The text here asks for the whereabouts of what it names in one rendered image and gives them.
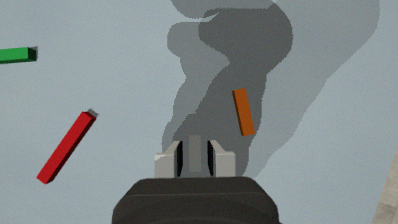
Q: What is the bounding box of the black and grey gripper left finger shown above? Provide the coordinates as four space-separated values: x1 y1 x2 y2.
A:
154 141 183 178

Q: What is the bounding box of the red rod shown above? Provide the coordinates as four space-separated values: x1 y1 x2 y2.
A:
37 112 97 184

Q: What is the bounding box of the orange rod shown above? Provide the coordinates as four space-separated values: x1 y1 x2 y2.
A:
232 88 255 136

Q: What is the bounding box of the green flat bar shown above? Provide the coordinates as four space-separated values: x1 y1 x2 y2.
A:
0 47 36 64

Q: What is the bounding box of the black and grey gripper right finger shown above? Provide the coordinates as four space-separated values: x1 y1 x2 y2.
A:
207 140 236 177

